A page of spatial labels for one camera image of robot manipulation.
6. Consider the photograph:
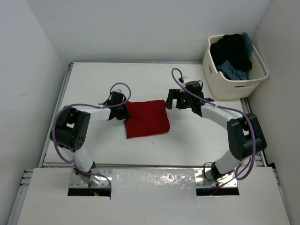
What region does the red t shirt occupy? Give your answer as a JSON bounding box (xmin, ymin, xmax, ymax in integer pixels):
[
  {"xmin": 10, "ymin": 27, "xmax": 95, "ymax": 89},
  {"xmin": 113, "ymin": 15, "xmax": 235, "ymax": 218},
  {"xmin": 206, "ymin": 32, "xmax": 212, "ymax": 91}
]
[{"xmin": 124, "ymin": 100, "xmax": 170, "ymax": 139}]

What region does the black t shirt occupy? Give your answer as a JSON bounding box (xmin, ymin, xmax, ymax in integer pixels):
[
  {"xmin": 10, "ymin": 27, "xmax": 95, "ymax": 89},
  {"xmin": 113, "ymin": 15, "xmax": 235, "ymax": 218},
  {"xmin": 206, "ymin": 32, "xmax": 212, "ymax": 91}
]
[{"xmin": 210, "ymin": 32, "xmax": 253, "ymax": 72}]

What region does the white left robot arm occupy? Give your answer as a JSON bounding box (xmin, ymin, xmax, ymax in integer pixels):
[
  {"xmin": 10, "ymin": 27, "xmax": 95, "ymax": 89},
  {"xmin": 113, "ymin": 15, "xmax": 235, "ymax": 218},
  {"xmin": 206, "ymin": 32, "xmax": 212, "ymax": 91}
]
[{"xmin": 50, "ymin": 91, "xmax": 130, "ymax": 174}]

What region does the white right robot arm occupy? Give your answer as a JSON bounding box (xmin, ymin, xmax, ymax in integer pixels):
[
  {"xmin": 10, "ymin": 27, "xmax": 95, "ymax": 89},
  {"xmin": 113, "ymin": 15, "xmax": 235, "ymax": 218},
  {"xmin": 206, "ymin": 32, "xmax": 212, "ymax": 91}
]
[{"xmin": 165, "ymin": 81, "xmax": 267, "ymax": 181}]

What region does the cream plastic laundry basket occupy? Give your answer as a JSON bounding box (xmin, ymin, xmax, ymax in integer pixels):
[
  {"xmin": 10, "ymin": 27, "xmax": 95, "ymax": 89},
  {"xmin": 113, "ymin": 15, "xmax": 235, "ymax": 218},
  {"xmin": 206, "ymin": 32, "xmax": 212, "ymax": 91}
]
[{"xmin": 202, "ymin": 35, "xmax": 269, "ymax": 100}]

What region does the teal t shirt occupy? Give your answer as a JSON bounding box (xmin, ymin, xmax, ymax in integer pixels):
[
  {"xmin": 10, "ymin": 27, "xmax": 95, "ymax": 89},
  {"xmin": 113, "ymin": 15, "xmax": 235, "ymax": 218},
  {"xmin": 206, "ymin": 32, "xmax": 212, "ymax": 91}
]
[{"xmin": 215, "ymin": 31, "xmax": 254, "ymax": 81}]

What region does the white front cover panel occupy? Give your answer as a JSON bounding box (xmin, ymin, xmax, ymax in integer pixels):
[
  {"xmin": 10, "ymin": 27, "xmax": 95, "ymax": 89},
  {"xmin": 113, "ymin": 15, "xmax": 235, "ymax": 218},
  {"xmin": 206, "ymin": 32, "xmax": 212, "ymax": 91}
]
[{"xmin": 18, "ymin": 167, "xmax": 289, "ymax": 225}]

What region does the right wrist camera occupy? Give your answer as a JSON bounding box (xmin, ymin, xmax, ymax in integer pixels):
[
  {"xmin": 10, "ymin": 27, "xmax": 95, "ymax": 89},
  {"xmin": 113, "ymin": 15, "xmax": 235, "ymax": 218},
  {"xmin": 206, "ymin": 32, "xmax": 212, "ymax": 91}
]
[{"xmin": 179, "ymin": 76, "xmax": 190, "ymax": 83}]

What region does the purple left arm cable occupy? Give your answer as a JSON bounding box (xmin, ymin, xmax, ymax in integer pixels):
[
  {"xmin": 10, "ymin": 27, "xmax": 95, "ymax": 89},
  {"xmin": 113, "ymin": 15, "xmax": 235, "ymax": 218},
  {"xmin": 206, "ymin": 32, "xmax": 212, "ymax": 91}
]
[{"xmin": 52, "ymin": 82, "xmax": 132, "ymax": 195}]

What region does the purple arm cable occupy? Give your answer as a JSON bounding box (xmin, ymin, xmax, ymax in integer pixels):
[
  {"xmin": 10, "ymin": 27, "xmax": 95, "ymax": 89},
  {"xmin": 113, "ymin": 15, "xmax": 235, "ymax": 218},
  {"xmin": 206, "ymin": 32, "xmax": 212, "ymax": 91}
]
[
  {"xmin": 52, "ymin": 82, "xmax": 132, "ymax": 195},
  {"xmin": 171, "ymin": 67, "xmax": 256, "ymax": 188}
]

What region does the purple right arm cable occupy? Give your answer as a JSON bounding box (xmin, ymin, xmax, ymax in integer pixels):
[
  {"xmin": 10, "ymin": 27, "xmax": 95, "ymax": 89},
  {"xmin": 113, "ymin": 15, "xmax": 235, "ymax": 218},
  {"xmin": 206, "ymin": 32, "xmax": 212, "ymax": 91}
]
[{"xmin": 171, "ymin": 67, "xmax": 256, "ymax": 188}]

